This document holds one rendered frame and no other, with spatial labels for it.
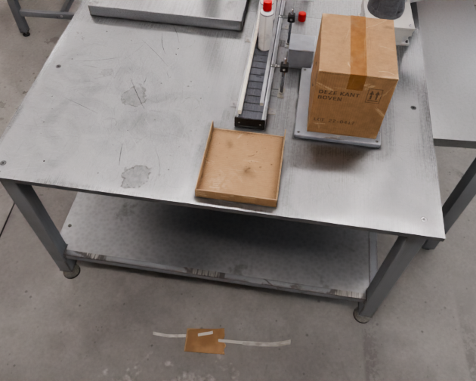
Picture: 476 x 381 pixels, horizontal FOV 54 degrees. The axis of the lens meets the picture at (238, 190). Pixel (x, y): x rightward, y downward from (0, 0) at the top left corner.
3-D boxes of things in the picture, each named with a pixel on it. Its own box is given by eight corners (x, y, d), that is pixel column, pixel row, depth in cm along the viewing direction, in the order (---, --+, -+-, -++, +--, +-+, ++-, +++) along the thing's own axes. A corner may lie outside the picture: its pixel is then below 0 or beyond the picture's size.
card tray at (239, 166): (212, 128, 165) (211, 120, 162) (285, 137, 163) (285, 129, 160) (195, 196, 148) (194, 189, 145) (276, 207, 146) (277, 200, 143)
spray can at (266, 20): (258, 42, 185) (261, -5, 169) (271, 44, 185) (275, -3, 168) (257, 51, 182) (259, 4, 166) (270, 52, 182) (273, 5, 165)
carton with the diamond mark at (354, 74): (310, 74, 179) (322, 12, 157) (373, 81, 178) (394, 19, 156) (306, 131, 162) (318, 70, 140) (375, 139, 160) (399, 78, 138)
